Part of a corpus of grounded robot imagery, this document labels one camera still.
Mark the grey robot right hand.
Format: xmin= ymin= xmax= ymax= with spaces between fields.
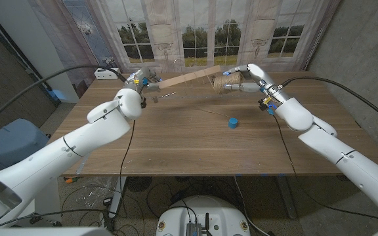
xmin=222 ymin=63 xmax=290 ymax=103

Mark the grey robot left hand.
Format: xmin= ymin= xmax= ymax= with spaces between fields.
xmin=123 ymin=66 xmax=163 ymax=94

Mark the wooden hanger with metal clips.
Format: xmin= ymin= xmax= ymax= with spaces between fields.
xmin=152 ymin=58 xmax=222 ymax=104

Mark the white power strip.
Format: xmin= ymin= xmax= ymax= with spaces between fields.
xmin=93 ymin=68 xmax=121 ymax=81

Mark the black round fan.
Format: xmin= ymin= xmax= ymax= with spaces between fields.
xmin=126 ymin=176 xmax=153 ymax=193

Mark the white table leg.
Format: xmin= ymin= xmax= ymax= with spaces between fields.
xmin=109 ymin=176 xmax=127 ymax=219

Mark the grey table leg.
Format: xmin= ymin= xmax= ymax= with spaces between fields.
xmin=276 ymin=175 xmax=298 ymax=220

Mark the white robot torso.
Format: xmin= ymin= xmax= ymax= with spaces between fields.
xmin=156 ymin=195 xmax=251 ymax=236

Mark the blue plastic bin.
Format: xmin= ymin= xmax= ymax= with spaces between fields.
xmin=0 ymin=118 xmax=51 ymax=173

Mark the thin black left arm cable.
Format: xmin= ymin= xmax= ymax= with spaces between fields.
xmin=118 ymin=119 xmax=137 ymax=219

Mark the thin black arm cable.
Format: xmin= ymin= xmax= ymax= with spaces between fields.
xmin=272 ymin=114 xmax=378 ymax=227
xmin=118 ymin=119 xmax=137 ymax=219

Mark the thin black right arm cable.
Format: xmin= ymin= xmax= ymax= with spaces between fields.
xmin=272 ymin=114 xmax=378 ymax=227

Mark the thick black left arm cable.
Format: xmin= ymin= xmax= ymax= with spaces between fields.
xmin=0 ymin=64 xmax=127 ymax=130

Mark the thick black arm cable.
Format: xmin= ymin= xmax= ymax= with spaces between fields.
xmin=280 ymin=76 xmax=378 ymax=129
xmin=0 ymin=64 xmax=127 ymax=130

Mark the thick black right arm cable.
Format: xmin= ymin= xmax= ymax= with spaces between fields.
xmin=280 ymin=76 xmax=378 ymax=129

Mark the white floor cable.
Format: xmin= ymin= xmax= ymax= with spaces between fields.
xmin=234 ymin=176 xmax=270 ymax=236

